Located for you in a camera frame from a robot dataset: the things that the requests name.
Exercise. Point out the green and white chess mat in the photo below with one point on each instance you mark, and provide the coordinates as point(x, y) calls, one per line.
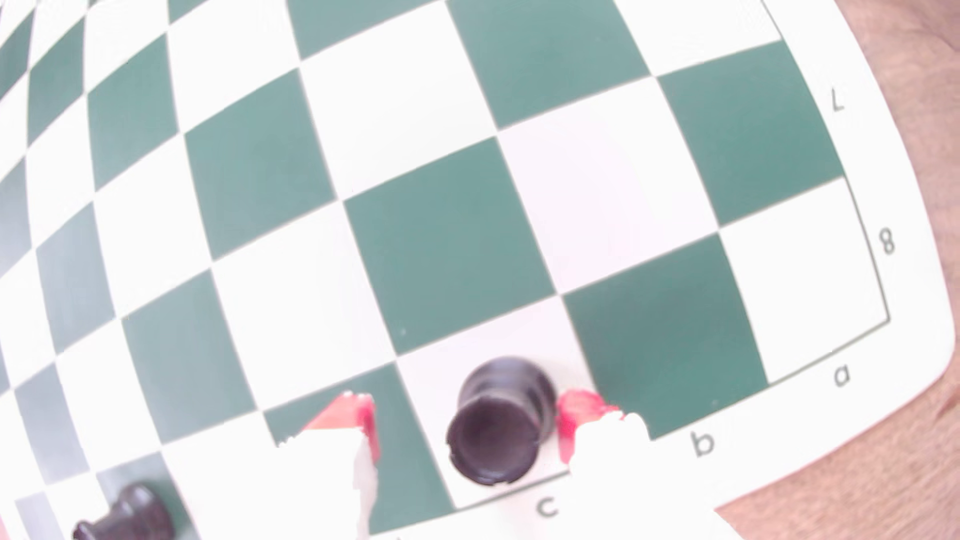
point(450, 232)

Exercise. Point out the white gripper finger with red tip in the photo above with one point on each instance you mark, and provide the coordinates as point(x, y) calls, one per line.
point(330, 465)
point(630, 480)

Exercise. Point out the black chess rook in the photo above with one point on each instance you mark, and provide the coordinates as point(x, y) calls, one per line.
point(499, 424)
point(127, 517)

